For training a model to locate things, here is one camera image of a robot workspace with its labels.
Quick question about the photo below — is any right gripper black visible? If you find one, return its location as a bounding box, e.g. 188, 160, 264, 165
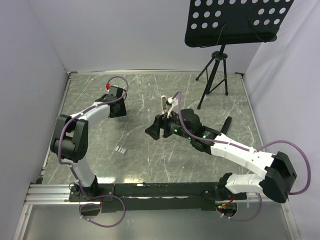
145, 108, 193, 141

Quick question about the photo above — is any white stapler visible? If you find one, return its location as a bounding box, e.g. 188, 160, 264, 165
161, 95, 171, 118

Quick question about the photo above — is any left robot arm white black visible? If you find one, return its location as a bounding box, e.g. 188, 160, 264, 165
50, 84, 128, 201

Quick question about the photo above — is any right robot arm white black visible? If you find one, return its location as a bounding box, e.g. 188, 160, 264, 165
145, 108, 297, 204

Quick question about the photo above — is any grey staple strips pile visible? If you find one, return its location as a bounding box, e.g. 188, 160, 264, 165
115, 146, 127, 155

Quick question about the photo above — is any black music stand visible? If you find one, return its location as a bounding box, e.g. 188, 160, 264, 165
184, 0, 293, 96

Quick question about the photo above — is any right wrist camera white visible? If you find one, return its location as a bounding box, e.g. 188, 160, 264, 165
165, 97, 179, 118

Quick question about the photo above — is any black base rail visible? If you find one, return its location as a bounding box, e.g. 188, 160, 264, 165
69, 182, 247, 213

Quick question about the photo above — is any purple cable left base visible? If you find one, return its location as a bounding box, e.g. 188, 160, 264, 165
78, 194, 127, 228

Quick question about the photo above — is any purple cable base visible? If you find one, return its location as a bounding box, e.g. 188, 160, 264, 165
78, 194, 127, 228
216, 193, 263, 223

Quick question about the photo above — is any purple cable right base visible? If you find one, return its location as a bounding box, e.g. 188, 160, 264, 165
216, 193, 263, 223

